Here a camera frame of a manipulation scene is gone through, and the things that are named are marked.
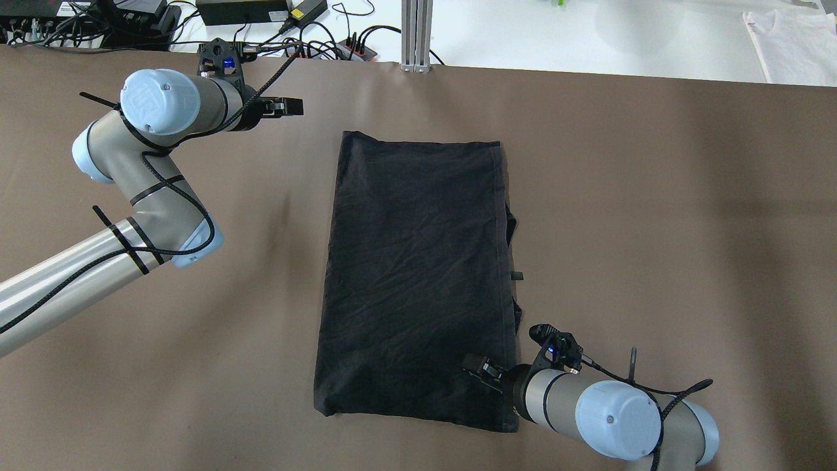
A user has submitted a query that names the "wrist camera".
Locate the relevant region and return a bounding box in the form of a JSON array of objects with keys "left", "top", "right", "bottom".
[
  {"left": 528, "top": 324, "right": 583, "bottom": 374},
  {"left": 197, "top": 38, "right": 260, "bottom": 84}
]

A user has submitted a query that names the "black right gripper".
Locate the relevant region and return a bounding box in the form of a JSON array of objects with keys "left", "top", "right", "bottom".
[{"left": 462, "top": 353, "right": 532, "bottom": 419}]

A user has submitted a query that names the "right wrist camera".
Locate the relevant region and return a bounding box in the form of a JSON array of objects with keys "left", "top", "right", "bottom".
[{"left": 528, "top": 324, "right": 583, "bottom": 374}]

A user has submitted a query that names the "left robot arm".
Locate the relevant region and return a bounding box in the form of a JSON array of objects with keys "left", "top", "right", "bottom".
[{"left": 2, "top": 69, "right": 304, "bottom": 356}]

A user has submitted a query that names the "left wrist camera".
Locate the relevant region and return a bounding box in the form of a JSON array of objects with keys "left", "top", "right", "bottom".
[{"left": 197, "top": 38, "right": 260, "bottom": 84}]

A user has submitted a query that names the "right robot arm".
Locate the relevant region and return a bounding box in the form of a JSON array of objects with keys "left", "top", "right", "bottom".
[{"left": 462, "top": 353, "right": 720, "bottom": 470}]

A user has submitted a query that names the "black power adapter brick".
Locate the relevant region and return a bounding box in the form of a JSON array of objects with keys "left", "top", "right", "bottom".
[{"left": 194, "top": 1, "right": 293, "bottom": 26}]

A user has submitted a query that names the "white t-shirt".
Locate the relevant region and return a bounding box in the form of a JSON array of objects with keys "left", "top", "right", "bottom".
[{"left": 742, "top": 9, "right": 836, "bottom": 87}]

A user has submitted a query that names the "black printed t-shirt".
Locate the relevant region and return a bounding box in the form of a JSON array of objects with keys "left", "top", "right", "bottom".
[{"left": 313, "top": 131, "right": 521, "bottom": 433}]

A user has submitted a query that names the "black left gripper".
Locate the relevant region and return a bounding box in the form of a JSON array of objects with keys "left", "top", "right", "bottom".
[{"left": 235, "top": 94, "right": 305, "bottom": 131}]

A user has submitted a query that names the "aluminium frame post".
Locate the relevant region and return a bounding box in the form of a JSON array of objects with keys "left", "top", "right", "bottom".
[{"left": 400, "top": 0, "right": 433, "bottom": 74}]

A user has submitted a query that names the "brown table mat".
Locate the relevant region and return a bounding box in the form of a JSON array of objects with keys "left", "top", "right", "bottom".
[{"left": 1, "top": 60, "right": 835, "bottom": 470}]

